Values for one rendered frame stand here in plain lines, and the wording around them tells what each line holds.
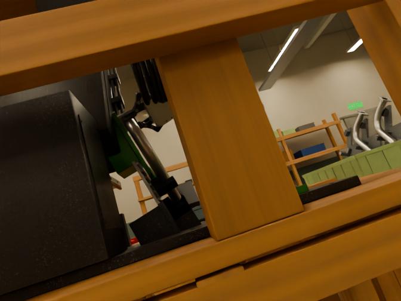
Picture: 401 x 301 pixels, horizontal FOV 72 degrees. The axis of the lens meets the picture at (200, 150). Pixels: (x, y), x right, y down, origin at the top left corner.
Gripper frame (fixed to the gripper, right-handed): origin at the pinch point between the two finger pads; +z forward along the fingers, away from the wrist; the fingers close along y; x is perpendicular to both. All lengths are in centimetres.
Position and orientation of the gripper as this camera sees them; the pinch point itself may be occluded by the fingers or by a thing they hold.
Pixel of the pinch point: (132, 121)
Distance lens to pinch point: 80.7
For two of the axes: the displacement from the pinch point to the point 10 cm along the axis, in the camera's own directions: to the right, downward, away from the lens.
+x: 4.3, 3.9, -8.2
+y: -3.5, -7.6, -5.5
